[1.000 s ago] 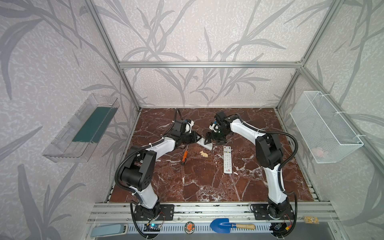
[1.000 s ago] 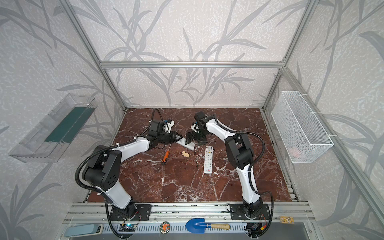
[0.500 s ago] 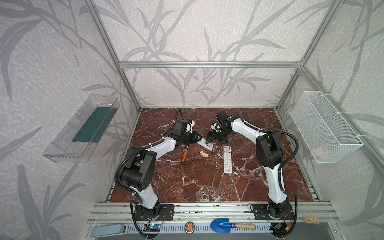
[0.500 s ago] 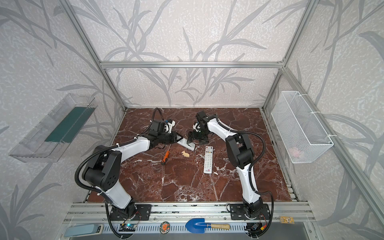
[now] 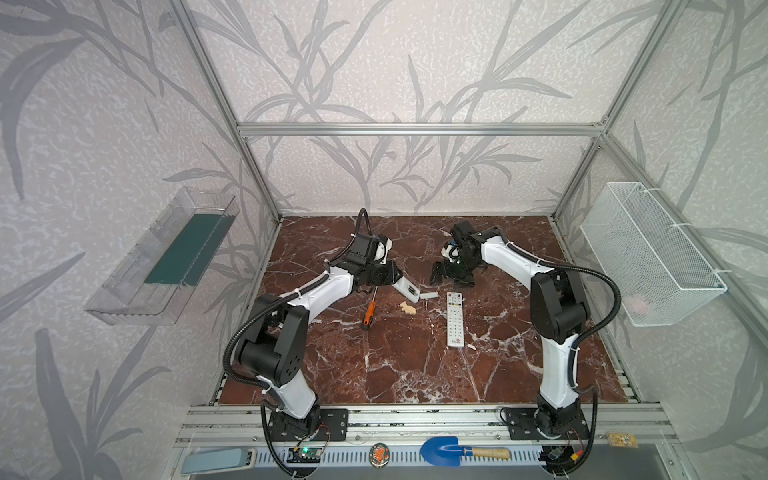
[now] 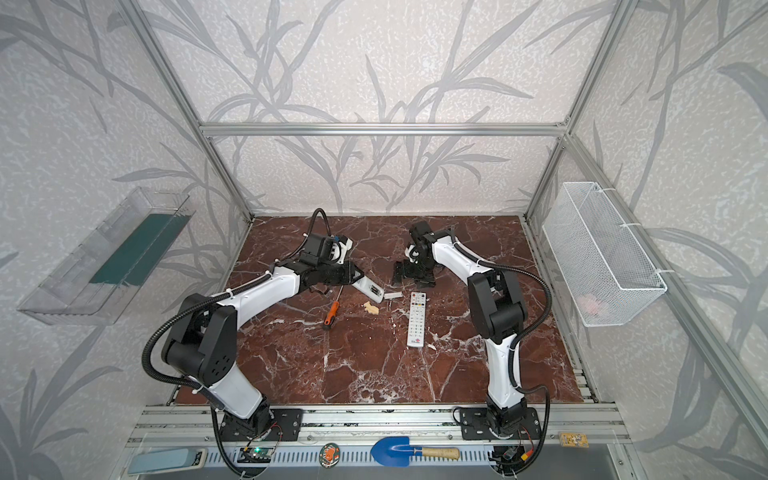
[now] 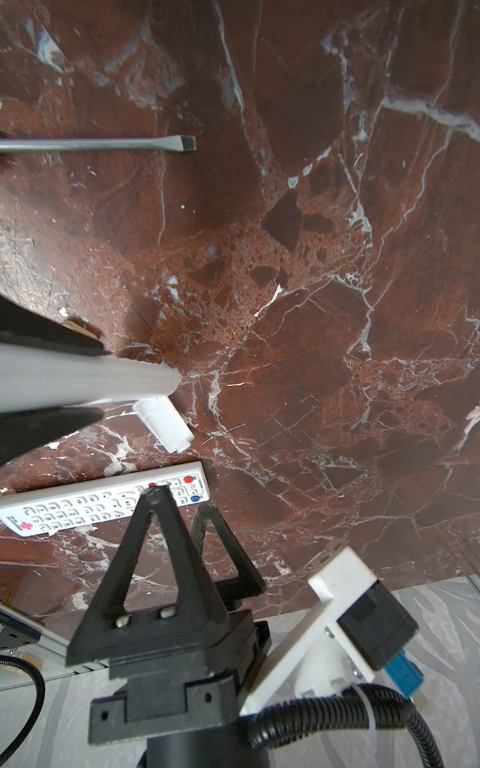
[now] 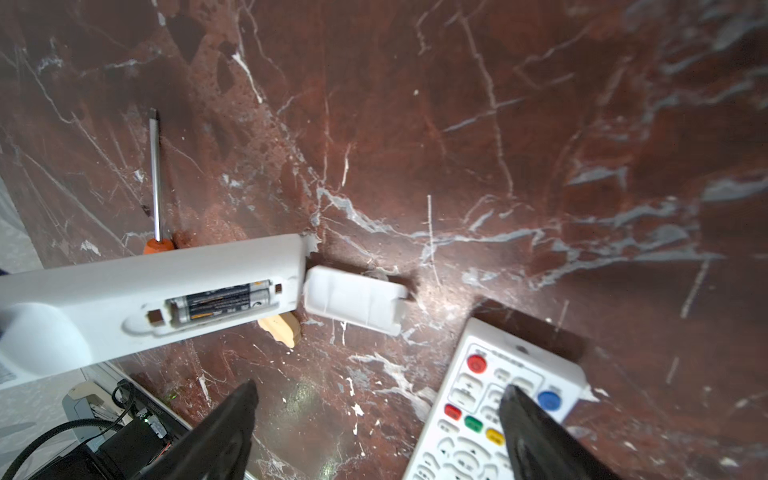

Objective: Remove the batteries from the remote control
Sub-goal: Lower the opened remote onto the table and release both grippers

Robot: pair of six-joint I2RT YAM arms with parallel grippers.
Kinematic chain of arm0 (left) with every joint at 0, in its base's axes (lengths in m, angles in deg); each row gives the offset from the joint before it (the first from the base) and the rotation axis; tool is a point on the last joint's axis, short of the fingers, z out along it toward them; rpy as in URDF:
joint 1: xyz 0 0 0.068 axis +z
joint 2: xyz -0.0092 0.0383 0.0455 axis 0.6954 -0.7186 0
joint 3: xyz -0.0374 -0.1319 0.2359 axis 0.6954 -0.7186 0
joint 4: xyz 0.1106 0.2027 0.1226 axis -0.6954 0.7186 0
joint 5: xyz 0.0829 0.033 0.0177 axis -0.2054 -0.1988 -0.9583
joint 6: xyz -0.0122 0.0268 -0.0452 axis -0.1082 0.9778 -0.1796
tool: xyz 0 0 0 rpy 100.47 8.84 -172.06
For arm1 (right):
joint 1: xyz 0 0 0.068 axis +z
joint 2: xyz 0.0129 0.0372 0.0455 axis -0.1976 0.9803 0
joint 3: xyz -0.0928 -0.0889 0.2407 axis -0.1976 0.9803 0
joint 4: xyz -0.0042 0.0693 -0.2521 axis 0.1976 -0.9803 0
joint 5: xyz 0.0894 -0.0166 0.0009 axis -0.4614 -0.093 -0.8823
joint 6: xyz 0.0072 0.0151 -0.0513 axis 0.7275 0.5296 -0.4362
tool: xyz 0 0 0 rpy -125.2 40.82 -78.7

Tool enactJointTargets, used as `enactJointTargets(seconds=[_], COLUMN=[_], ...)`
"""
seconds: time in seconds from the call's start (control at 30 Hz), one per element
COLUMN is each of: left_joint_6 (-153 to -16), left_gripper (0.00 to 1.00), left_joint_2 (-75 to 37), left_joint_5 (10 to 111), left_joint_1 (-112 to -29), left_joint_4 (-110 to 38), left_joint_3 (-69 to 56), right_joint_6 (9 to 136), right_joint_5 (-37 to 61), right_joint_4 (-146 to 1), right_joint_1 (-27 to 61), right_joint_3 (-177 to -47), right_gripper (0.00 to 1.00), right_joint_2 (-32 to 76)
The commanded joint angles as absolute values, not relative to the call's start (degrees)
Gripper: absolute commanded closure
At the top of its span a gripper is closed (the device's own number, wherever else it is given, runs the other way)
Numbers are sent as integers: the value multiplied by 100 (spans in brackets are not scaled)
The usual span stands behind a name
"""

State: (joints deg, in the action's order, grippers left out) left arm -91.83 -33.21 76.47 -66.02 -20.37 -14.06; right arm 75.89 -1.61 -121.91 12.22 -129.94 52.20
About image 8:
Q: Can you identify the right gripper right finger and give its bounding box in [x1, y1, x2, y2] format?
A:
[499, 384, 618, 480]

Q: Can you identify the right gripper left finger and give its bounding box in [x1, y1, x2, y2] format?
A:
[137, 380, 258, 480]

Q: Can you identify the white remote control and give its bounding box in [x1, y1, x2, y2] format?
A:
[1, 234, 305, 389]

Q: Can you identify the orange handle screwdriver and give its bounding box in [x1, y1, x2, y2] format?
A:
[143, 108, 175, 255]

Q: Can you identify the white battery cover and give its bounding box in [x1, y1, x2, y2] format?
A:
[303, 266, 408, 336]

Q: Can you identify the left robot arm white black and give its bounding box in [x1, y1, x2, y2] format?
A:
[1, 379, 191, 479]

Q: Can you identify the white remote control face up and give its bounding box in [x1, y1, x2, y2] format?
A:
[403, 318, 587, 479]

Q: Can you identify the small wooden animal figure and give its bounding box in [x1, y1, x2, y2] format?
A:
[258, 312, 301, 349]

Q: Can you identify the black AAA battery lower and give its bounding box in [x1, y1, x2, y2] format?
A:
[173, 290, 270, 323]

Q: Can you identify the black aaa battery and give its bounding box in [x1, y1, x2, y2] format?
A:
[170, 281, 270, 318]
[173, 290, 270, 323]

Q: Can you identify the black AAA battery upper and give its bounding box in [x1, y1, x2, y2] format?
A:
[170, 281, 270, 318]

